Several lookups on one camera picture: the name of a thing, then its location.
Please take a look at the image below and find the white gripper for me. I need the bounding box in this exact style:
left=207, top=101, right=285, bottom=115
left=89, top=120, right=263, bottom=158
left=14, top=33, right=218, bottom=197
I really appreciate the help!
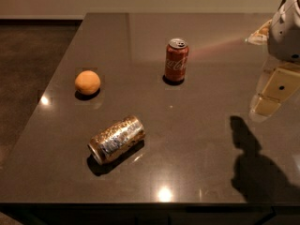
left=246, top=0, right=300, bottom=122

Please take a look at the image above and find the orange metallic soda can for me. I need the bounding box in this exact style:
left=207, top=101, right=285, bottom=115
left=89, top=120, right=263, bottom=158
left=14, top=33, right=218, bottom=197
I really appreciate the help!
left=88, top=115, right=145, bottom=165

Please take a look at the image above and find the red cola can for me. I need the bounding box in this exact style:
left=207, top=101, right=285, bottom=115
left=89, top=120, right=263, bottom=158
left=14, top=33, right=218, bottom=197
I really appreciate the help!
left=164, top=37, right=189, bottom=83

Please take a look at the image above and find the orange fruit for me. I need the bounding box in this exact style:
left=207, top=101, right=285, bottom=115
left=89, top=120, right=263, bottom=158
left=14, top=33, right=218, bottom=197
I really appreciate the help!
left=75, top=70, right=101, bottom=96

